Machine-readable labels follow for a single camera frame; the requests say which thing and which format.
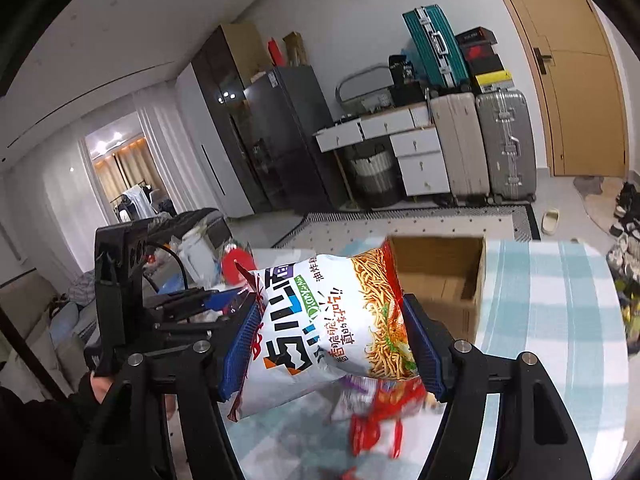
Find silver suitcase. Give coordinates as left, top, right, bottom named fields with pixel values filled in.
left=475, top=89, right=537, bottom=203

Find black bag on desk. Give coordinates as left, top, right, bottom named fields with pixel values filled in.
left=388, top=54, right=425, bottom=107

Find cardboard SF box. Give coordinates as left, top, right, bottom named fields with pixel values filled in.
left=385, top=236, right=486, bottom=342

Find white curtain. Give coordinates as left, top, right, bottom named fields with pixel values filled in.
left=132, top=82, right=219, bottom=212

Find red white snack bag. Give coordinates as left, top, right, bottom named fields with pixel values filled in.
left=330, top=375, right=444, bottom=460

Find black tall cabinet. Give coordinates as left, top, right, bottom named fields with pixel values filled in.
left=191, top=23, right=272, bottom=214

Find white noodle snack bag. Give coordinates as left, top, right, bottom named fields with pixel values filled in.
left=228, top=244, right=418, bottom=422

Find wooden door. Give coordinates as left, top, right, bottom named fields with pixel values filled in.
left=503, top=0, right=628, bottom=179

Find teal suitcase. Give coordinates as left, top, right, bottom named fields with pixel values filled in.
left=402, top=4, right=470, bottom=91

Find white drawer desk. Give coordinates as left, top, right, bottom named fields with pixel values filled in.
left=314, top=102, right=451, bottom=197

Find woven laundry basket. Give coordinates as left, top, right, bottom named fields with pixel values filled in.
left=346, top=142, right=401, bottom=208

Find black cable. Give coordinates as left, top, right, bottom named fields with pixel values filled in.
left=144, top=242, right=191, bottom=294

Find dark grey refrigerator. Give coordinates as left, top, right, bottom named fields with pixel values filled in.
left=245, top=66, right=347, bottom=214

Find arched metal mirror frame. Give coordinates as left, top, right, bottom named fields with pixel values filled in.
left=335, top=64, right=393, bottom=115

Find stacked shoe boxes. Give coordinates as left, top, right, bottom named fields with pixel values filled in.
left=454, top=26, right=514, bottom=96

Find left hand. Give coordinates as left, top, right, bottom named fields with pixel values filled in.
left=89, top=372, right=177, bottom=421

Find patterned floor rug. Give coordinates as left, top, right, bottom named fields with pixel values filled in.
left=274, top=204, right=541, bottom=256

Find teal plaid tablecloth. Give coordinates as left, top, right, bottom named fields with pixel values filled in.
left=219, top=237, right=630, bottom=480

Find beige slipper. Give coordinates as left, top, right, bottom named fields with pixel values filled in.
left=540, top=208, right=560, bottom=236

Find beige suitcase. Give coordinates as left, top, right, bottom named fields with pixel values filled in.
left=430, top=92, right=490, bottom=203

